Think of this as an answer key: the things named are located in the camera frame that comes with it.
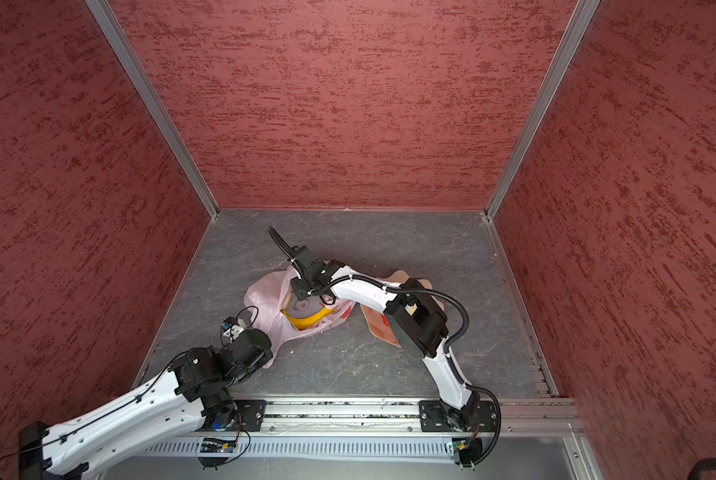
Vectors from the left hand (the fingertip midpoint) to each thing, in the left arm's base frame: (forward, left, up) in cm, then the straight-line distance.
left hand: (270, 355), depth 79 cm
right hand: (+19, -6, +2) cm, 20 cm away
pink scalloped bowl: (+12, -29, -3) cm, 32 cm away
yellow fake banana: (+10, -7, -2) cm, 12 cm away
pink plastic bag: (+10, +1, +14) cm, 17 cm away
